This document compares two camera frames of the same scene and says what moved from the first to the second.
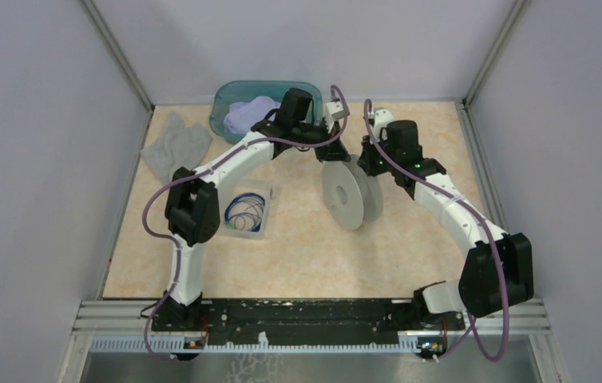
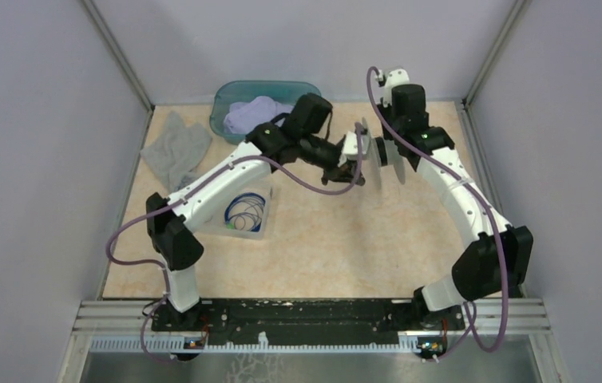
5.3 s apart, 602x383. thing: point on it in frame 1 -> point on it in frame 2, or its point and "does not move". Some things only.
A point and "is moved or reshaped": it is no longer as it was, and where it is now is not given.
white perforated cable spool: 350,195 is moved or reshaped
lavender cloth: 242,116 does not move
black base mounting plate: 306,321 does not move
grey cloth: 180,145 does not move
